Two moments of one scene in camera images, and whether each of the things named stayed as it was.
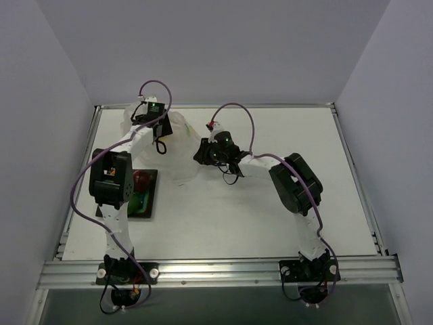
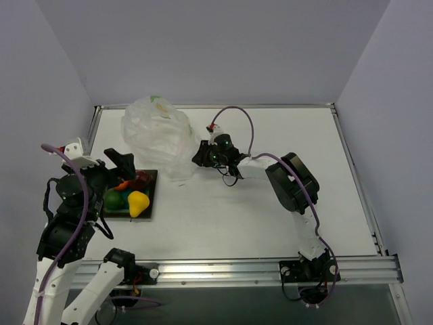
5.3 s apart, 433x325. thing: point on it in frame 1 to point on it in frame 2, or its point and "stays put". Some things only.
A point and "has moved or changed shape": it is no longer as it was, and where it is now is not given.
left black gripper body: x=166 y=125 to x=110 y=170
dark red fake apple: x=143 y=181 stays put
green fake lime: x=134 y=203 has moved or changed shape
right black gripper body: x=201 y=154 stays put
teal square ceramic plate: x=149 y=198 stays put
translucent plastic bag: x=174 y=156 stays put
